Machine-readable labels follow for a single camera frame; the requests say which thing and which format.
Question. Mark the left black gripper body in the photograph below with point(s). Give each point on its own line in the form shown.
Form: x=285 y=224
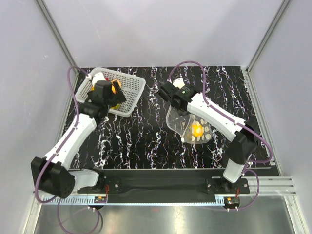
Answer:
x=116 y=98

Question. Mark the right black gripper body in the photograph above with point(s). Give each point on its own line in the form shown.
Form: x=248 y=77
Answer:
x=182 y=112

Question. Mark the yellow banana bunch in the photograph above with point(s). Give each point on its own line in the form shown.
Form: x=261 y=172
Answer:
x=114 y=89

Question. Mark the clear zip top bag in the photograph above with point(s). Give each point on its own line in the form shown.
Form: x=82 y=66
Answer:
x=182 y=126

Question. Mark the orange fruit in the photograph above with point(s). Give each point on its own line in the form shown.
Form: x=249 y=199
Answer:
x=197 y=130

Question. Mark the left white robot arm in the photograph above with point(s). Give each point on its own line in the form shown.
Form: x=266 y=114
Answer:
x=51 y=173

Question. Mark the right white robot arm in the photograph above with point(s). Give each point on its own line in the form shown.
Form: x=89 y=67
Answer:
x=242 y=142

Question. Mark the white plastic perforated basket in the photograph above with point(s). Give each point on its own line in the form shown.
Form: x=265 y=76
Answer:
x=132 y=88

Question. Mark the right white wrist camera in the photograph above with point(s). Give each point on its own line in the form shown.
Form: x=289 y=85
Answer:
x=178 y=83

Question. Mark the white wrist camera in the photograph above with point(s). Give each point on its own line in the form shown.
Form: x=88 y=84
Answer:
x=96 y=77
x=178 y=83

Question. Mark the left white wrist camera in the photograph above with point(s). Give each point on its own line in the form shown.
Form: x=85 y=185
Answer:
x=96 y=77

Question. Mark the right aluminium frame post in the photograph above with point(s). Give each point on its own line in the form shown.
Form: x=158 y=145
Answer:
x=273 y=25

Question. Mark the aluminium frame post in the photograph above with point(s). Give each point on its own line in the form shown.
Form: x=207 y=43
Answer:
x=273 y=25
x=55 y=31

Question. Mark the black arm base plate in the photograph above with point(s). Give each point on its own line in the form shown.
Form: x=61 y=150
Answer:
x=159 y=173

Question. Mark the left aluminium frame post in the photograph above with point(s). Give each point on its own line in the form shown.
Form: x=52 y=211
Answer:
x=55 y=31

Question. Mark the front aluminium frame rail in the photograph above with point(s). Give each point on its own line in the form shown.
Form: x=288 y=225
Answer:
x=156 y=187

